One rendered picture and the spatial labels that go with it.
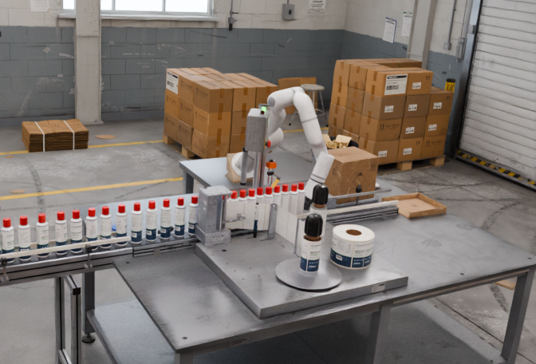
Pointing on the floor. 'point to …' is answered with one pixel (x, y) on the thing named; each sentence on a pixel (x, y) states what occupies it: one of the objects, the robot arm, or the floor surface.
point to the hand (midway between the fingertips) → (306, 206)
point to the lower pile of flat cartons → (54, 135)
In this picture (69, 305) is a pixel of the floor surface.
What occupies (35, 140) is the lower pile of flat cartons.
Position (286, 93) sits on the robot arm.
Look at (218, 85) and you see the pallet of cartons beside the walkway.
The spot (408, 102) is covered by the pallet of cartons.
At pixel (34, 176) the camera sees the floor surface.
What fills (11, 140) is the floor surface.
